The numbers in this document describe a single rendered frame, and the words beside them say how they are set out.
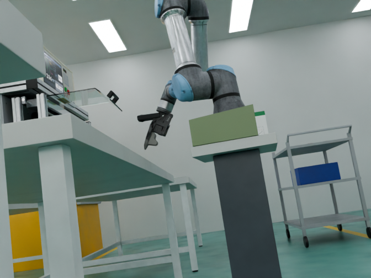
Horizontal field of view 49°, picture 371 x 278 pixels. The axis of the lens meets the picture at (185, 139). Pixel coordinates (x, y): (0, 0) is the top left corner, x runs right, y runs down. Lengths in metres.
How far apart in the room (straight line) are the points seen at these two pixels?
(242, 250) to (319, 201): 5.73
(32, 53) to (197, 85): 1.25
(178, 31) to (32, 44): 1.38
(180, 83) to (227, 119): 0.25
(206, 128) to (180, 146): 5.60
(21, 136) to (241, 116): 0.90
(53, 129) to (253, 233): 0.97
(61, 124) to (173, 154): 6.34
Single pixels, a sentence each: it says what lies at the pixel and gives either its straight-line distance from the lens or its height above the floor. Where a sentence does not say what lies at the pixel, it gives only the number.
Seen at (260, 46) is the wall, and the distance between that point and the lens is 7.61.
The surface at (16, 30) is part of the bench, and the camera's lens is 0.42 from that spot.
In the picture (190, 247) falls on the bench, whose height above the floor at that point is 0.19.
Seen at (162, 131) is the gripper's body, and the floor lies 0.90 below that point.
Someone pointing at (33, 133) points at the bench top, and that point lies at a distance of 0.84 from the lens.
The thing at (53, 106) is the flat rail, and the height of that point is 1.02.
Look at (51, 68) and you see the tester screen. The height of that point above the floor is 1.24.
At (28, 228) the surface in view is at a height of 0.52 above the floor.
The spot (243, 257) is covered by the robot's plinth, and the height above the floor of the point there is 0.31.
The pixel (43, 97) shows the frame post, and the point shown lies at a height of 1.03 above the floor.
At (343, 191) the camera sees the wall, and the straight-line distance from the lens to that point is 7.40.
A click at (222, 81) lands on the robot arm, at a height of 1.00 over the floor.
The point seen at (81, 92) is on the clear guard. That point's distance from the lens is 1.79.
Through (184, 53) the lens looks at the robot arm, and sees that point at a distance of 1.73.
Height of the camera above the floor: 0.55
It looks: 9 degrees up
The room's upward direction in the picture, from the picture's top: 9 degrees counter-clockwise
